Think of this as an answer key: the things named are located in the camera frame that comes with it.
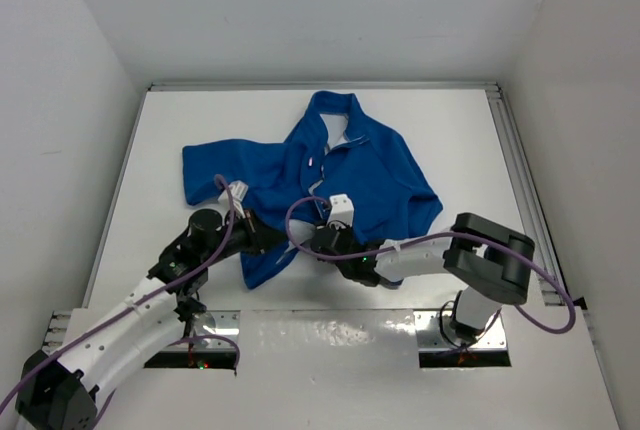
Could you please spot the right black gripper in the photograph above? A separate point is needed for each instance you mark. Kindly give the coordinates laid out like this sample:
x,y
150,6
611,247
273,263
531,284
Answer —
x,y
348,232

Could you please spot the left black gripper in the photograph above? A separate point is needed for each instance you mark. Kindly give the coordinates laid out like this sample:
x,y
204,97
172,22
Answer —
x,y
259,237

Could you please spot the blue zip jacket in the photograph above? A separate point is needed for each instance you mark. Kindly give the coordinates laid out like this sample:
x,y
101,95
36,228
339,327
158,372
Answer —
x,y
335,148

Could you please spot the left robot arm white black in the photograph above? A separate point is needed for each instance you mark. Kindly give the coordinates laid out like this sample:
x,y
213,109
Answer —
x,y
72,387

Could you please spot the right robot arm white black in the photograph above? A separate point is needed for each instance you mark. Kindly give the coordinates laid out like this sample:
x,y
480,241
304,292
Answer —
x,y
484,255

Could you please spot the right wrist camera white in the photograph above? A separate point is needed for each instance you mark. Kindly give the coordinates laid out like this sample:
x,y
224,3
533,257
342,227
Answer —
x,y
341,210

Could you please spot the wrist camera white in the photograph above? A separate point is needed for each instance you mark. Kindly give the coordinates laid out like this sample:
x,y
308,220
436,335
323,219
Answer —
x,y
341,210
233,197

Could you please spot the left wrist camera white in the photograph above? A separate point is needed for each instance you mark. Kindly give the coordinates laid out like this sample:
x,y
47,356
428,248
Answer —
x,y
233,197

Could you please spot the metal base plate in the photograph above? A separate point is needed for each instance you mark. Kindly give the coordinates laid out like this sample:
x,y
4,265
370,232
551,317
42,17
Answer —
x,y
428,332

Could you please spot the aluminium frame rail right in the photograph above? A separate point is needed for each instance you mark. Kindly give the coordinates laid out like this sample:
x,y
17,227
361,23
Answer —
x,y
526,195

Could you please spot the aluminium frame rail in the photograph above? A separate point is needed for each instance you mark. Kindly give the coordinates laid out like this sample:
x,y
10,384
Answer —
x,y
176,86
526,195

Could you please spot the aluminium frame rail back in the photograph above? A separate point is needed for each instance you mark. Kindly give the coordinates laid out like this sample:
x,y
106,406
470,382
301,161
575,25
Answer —
x,y
176,86

